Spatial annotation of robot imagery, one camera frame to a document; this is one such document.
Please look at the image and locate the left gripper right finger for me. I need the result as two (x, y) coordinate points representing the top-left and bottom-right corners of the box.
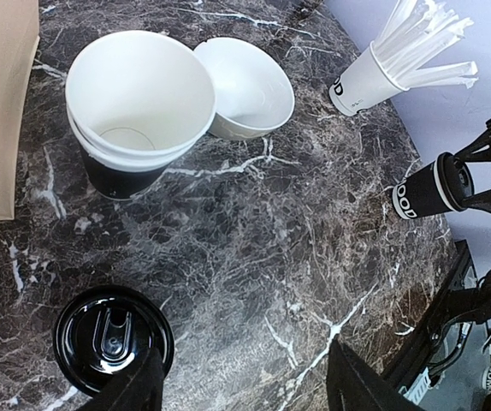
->
(326, 337), (417, 411)

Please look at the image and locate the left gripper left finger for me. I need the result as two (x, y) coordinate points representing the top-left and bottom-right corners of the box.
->
(80, 348), (164, 411)

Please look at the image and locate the stack of black cup lids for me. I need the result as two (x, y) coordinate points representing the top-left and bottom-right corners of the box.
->
(52, 284), (175, 397)

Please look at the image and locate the single black paper cup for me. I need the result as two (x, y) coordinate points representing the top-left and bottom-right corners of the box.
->
(392, 162), (451, 220)

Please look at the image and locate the white cup holding straws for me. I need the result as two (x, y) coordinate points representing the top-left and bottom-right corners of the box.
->
(328, 41), (409, 116)

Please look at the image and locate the stack of black paper cups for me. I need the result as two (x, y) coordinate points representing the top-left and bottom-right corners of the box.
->
(65, 30), (216, 200)

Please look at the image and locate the black cup lid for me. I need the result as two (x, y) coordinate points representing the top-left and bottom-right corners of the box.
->
(434, 152), (475, 212)

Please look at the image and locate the bundle of white wrapped straws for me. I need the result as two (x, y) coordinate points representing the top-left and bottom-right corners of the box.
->
(370, 1), (478, 91)

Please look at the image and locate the white paper bowl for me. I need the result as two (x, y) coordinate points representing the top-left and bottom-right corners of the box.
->
(193, 37), (295, 140)

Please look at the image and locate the white slotted cable duct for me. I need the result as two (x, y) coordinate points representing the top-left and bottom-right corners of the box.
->
(398, 367), (440, 405)

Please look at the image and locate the black front table rail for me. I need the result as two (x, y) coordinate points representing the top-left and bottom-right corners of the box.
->
(382, 240), (477, 390)

